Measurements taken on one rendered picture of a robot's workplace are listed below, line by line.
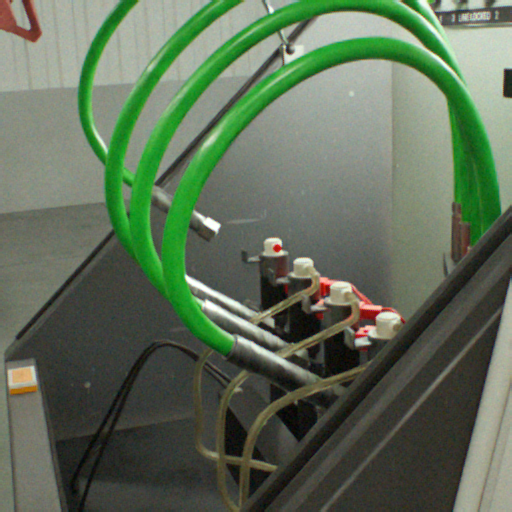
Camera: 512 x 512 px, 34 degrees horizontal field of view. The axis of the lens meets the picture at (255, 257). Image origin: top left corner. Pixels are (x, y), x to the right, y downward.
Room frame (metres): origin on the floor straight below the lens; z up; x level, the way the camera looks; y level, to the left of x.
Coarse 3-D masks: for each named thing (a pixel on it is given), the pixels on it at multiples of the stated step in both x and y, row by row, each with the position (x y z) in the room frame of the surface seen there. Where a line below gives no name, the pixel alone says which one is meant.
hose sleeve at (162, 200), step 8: (152, 192) 0.84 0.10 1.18; (160, 192) 0.84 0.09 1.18; (152, 200) 0.84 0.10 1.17; (160, 200) 0.84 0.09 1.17; (168, 200) 0.84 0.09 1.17; (160, 208) 0.84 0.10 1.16; (168, 208) 0.84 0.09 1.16; (192, 216) 0.83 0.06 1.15; (200, 216) 0.84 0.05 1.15; (192, 224) 0.83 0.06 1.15; (200, 224) 0.83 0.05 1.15
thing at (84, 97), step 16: (128, 0) 0.84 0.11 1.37; (112, 16) 0.84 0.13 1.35; (112, 32) 0.85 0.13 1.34; (96, 48) 0.84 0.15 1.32; (96, 64) 0.85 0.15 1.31; (80, 80) 0.85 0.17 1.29; (80, 96) 0.85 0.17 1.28; (80, 112) 0.85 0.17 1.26; (448, 112) 0.82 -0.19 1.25; (96, 128) 0.85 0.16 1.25; (96, 144) 0.84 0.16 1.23; (128, 176) 0.84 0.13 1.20
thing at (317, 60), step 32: (288, 64) 0.51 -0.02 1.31; (320, 64) 0.51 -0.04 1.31; (416, 64) 0.53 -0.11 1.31; (256, 96) 0.50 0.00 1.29; (448, 96) 0.54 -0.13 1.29; (224, 128) 0.49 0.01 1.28; (480, 128) 0.54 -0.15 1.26; (192, 160) 0.49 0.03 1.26; (480, 160) 0.54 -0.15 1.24; (192, 192) 0.48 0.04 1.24; (480, 192) 0.55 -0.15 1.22; (192, 320) 0.48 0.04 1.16; (224, 352) 0.49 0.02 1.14; (256, 352) 0.49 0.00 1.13; (288, 384) 0.50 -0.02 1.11
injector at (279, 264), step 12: (264, 264) 0.75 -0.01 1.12; (276, 264) 0.74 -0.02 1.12; (264, 276) 0.75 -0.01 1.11; (264, 288) 0.75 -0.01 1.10; (276, 288) 0.74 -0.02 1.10; (264, 300) 0.75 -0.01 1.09; (276, 300) 0.74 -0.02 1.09; (276, 324) 0.74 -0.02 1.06; (276, 396) 0.75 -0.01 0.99; (288, 420) 0.75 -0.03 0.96
